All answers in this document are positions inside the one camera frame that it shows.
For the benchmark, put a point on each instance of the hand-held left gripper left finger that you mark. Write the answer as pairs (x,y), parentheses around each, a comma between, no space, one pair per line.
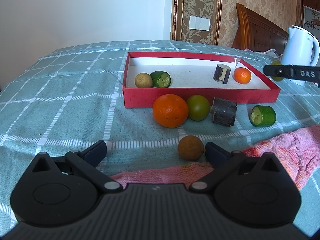
(96,152)

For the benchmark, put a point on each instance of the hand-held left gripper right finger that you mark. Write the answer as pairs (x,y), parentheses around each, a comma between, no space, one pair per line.
(215,153)

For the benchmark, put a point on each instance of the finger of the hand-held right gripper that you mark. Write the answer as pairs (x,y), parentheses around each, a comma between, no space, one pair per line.
(272,70)

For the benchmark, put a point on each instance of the small green tomato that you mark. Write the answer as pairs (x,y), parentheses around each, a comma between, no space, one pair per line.
(278,78)

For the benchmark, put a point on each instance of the brown longan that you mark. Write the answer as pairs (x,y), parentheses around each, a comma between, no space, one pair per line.
(191,148)

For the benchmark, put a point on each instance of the orange tangerine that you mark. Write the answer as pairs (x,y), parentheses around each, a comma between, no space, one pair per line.
(242,75)
(170,110)

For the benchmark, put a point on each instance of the green cucumber piece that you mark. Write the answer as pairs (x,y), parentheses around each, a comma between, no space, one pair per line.
(265,115)
(158,78)

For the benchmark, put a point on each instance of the large green tomato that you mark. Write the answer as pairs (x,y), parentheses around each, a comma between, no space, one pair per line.
(198,107)

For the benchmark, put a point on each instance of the notched dark eggplant piece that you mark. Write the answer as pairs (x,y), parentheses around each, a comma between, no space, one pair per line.
(221,73)

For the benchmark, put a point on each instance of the red cardboard box tray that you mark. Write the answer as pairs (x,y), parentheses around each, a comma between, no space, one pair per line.
(195,80)

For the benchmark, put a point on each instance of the yellowish small potato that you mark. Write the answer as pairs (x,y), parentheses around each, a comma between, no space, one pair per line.
(143,80)

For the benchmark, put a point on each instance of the crumpled clothes pile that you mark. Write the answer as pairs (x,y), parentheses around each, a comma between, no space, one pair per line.
(268,52)

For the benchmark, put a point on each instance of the white electric kettle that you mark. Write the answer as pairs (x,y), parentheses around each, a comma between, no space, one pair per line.
(297,50)

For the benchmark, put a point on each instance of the brown wooden headboard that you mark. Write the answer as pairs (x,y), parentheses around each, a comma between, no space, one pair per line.
(257,32)

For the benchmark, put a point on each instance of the green checked bedsheet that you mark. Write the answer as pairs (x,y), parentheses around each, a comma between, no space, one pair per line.
(62,105)

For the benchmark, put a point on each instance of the pink towel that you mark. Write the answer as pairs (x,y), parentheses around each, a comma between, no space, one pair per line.
(287,150)

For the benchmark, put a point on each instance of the gold framed wallpaper panel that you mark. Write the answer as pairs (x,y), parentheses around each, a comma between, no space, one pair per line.
(200,0)

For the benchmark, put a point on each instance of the floral wall picture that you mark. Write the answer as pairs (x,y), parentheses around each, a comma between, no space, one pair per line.
(312,21)

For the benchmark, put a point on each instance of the white wall light switch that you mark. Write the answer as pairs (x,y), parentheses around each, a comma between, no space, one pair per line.
(199,23)

